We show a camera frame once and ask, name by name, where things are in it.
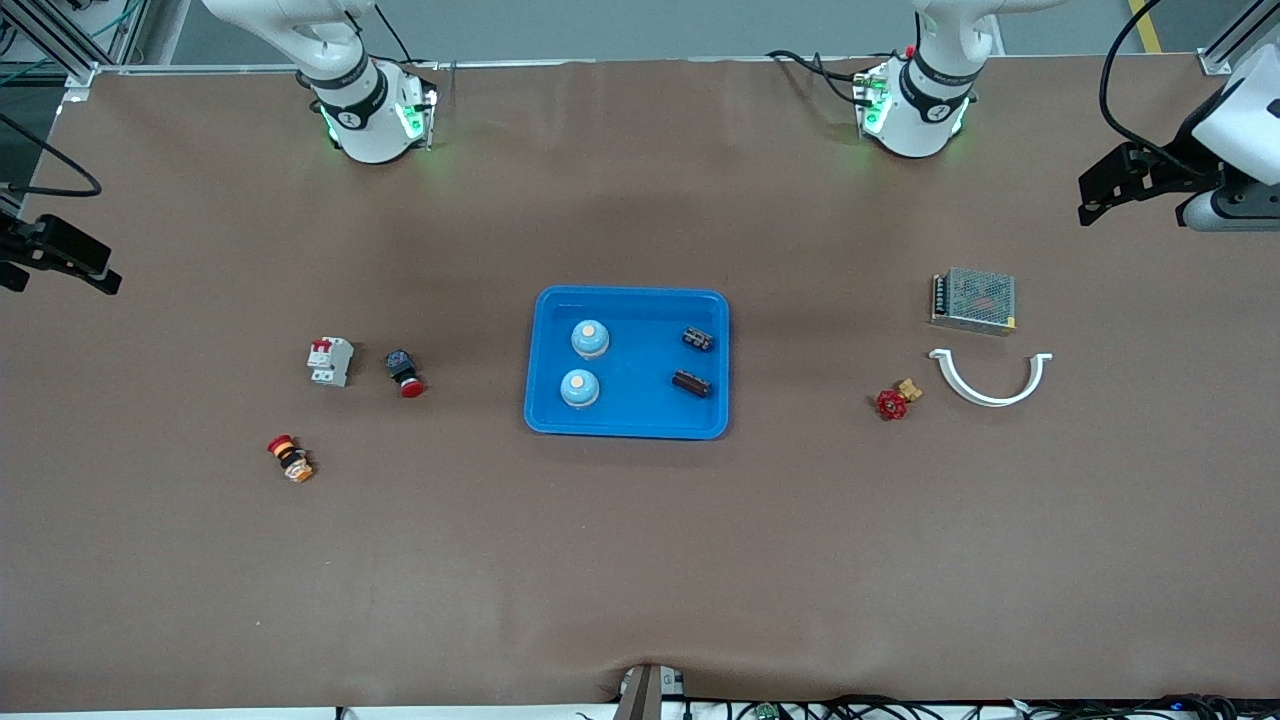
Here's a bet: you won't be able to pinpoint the aluminium frame profile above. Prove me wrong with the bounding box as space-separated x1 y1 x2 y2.
1198 0 1280 77
0 0 151 91

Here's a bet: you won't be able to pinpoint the brown grey camera mount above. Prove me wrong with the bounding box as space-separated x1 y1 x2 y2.
615 663 687 720

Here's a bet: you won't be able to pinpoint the black arm base cables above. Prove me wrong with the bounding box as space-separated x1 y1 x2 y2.
766 48 873 109

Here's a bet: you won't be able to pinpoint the white red circuit breaker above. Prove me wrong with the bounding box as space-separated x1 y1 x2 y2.
306 336 355 388

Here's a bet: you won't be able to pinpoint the red black push button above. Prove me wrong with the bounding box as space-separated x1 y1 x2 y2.
385 349 426 399

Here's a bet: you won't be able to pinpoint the metal mesh power supply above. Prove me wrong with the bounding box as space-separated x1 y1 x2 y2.
930 266 1018 336

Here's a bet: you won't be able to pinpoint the white curved pipe clamp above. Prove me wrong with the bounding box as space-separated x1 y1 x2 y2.
928 347 1054 408

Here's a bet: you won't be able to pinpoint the blue plastic tray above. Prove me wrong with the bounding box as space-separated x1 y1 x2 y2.
524 286 731 441

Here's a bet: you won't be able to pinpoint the red yellow emergency stop button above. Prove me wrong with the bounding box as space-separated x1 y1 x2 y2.
266 434 315 484

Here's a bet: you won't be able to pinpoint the red handle brass valve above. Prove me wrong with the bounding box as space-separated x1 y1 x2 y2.
876 377 923 422

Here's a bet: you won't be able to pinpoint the brown table mat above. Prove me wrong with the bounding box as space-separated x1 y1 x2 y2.
0 55 1280 713

